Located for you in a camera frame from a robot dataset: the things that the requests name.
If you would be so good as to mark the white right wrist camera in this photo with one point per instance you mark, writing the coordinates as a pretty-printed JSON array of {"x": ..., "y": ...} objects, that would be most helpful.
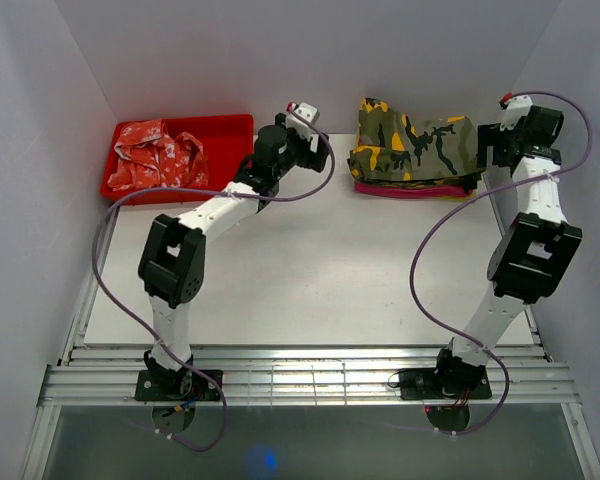
[{"x": 514, "y": 107}]

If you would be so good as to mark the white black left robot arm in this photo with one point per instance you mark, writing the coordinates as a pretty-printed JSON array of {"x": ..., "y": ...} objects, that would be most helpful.
[{"x": 172, "y": 264}]

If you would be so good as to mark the red plastic bin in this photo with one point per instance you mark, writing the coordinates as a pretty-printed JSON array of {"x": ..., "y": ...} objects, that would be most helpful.
[{"x": 227, "y": 140}]

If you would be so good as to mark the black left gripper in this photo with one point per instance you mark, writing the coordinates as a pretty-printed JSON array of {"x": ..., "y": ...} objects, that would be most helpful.
[{"x": 315, "y": 161}]

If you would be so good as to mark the yellow-green folded cloth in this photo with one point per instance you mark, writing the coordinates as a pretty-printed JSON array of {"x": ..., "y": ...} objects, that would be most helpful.
[{"x": 460, "y": 196}]

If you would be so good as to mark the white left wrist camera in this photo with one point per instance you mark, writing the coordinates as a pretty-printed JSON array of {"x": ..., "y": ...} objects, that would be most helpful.
[{"x": 301, "y": 117}]

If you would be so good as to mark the camouflage yellow green trousers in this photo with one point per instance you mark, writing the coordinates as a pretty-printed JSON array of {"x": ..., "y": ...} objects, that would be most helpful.
[{"x": 395, "y": 150}]

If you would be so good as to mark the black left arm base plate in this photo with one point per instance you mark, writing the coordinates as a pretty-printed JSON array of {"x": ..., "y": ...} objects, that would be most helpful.
[{"x": 182, "y": 387}]

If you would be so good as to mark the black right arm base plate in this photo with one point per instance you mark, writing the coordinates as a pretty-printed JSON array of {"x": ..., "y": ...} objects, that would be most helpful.
[{"x": 426, "y": 384}]

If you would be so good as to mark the pink folded towel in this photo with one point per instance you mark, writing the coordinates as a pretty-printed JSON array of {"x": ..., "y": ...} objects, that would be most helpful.
[{"x": 395, "y": 191}]

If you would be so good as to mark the orange white floral garment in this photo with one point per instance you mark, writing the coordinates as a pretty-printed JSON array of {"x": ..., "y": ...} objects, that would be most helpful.
[{"x": 147, "y": 156}]

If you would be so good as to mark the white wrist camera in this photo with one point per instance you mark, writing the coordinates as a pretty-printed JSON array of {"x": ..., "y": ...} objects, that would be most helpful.
[
  {"x": 514, "y": 107},
  {"x": 301, "y": 117}
]

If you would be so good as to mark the aluminium table edge rail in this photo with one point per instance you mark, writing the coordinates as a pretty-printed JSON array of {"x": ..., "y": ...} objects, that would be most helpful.
[{"x": 302, "y": 376}]

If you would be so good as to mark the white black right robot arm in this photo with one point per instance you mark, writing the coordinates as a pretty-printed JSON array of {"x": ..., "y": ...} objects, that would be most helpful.
[{"x": 534, "y": 253}]

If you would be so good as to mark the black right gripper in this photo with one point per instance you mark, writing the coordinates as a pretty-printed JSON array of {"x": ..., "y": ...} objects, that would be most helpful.
[{"x": 490, "y": 135}]

